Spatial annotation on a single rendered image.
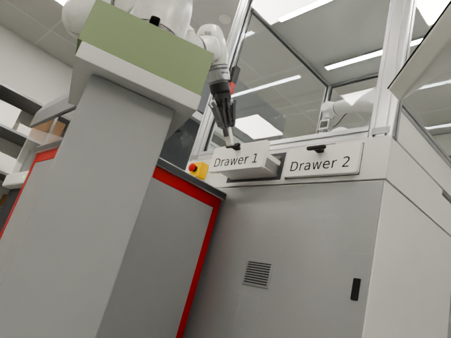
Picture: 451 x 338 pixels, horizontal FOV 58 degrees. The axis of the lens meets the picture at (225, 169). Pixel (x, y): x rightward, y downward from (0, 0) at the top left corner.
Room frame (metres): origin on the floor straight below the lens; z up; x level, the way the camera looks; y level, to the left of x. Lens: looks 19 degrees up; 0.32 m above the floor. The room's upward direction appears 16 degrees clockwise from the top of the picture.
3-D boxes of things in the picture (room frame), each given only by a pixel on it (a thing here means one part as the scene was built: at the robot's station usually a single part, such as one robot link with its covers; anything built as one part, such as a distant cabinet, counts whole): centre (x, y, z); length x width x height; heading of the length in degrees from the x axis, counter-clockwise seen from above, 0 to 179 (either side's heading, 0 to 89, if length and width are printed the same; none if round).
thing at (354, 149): (1.27, -0.30, 0.87); 0.29 x 0.02 x 0.11; 39
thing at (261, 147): (1.45, -0.03, 0.87); 0.29 x 0.02 x 0.11; 39
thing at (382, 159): (1.78, -0.50, 0.87); 1.02 x 0.95 x 0.14; 39
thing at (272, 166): (1.58, -0.19, 0.86); 0.40 x 0.26 x 0.06; 129
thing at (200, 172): (1.75, 0.12, 0.88); 0.07 x 0.05 x 0.07; 39
